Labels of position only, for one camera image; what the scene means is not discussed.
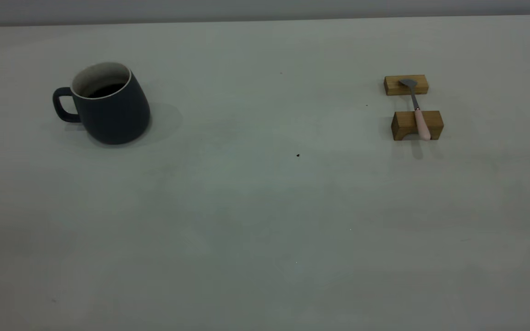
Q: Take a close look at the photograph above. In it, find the arched wooden block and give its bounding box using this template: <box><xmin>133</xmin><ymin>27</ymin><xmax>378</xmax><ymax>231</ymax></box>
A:
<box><xmin>391</xmin><ymin>110</ymin><xmax>444</xmax><ymax>141</ymax></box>

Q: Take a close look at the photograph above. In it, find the pink-handled metal spoon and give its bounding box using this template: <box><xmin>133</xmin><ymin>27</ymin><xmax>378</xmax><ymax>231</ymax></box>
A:
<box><xmin>399</xmin><ymin>79</ymin><xmax>432</xmax><ymax>141</ymax></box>

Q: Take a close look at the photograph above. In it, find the dark grey ceramic mug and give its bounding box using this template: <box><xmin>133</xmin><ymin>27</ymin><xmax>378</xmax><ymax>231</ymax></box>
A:
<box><xmin>52</xmin><ymin>62</ymin><xmax>151</xmax><ymax>146</ymax></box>

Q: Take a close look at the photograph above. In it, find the flat rectangular wooden block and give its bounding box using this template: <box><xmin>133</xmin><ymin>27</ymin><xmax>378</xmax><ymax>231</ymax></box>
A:
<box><xmin>384</xmin><ymin>75</ymin><xmax>430</xmax><ymax>96</ymax></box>

